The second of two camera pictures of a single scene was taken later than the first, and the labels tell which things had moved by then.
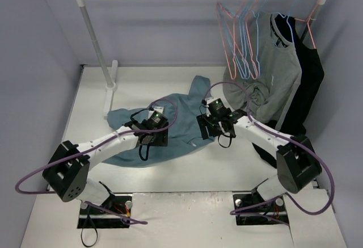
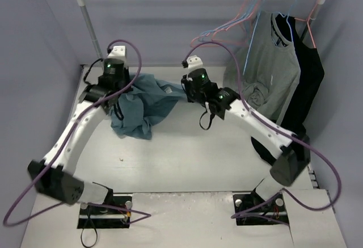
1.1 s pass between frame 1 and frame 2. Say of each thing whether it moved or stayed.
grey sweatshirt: stayed
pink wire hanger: moved
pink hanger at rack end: stayed
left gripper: moved
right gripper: moved
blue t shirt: moved
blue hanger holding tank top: stayed
